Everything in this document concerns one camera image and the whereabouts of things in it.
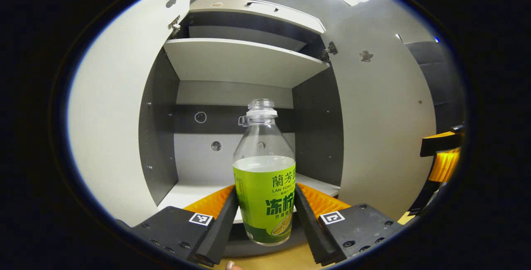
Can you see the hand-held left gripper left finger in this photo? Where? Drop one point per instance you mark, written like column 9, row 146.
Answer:
column 222, row 228

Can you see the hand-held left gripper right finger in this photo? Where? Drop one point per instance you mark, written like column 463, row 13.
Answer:
column 311, row 228

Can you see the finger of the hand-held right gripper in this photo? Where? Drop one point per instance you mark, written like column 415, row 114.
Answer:
column 439, row 145
column 446, row 166

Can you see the green label clear bottle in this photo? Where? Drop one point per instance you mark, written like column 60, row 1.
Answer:
column 265, row 203

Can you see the white cabinet door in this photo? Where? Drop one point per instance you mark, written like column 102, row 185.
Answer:
column 112, row 116
column 386, row 137

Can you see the white grey cabinet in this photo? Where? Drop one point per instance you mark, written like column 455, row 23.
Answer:
column 319, row 137

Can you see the metal door hinge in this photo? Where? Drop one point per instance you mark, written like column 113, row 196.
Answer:
column 175, row 26
column 330, row 49

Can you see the white cabinet drawer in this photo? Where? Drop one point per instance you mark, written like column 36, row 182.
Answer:
column 232, row 10

